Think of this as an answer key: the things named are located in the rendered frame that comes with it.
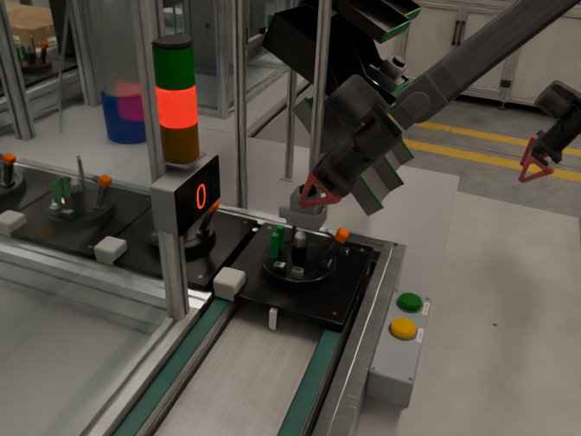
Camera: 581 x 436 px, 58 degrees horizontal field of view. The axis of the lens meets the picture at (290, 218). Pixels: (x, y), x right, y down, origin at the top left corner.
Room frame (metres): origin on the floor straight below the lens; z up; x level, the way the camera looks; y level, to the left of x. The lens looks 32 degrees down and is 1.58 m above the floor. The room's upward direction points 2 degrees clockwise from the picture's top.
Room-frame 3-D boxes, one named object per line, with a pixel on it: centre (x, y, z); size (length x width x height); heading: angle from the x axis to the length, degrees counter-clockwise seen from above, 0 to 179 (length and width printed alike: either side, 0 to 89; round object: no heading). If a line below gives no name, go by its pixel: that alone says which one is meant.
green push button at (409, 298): (0.71, -0.22, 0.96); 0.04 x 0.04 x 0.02
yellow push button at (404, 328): (0.64, -0.20, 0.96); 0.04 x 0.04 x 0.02
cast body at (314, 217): (0.80, -0.02, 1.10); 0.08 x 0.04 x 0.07; 72
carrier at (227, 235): (0.87, 0.22, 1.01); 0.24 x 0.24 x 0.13; 71
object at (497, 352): (0.92, -0.28, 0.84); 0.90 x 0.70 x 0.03; 158
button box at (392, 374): (0.64, -0.20, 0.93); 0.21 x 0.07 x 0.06; 161
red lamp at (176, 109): (0.65, 0.15, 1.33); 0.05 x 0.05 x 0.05
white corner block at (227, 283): (0.73, 0.10, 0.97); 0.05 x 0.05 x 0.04; 71
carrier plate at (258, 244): (0.79, -0.02, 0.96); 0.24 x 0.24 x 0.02; 71
